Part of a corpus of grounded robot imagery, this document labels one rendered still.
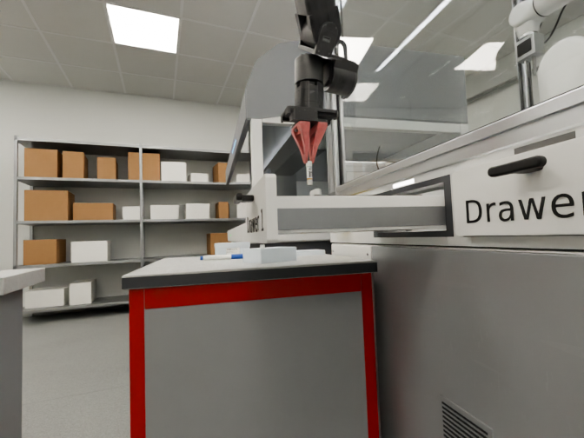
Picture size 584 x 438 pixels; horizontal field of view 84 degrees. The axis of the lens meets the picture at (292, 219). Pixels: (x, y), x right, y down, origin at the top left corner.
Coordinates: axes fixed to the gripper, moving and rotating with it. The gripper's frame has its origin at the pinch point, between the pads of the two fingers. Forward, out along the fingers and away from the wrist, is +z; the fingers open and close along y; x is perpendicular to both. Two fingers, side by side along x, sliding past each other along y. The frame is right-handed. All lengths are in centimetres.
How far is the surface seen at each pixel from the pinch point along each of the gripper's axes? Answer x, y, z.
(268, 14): -221, -32, -173
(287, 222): 10.0, 6.7, 12.4
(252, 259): -24.7, 7.8, 22.1
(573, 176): 33.0, -21.5, 7.2
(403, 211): 9.9, -14.6, 10.5
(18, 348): -44, 69, 47
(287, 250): -25.4, -1.8, 20.1
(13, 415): -40, 68, 63
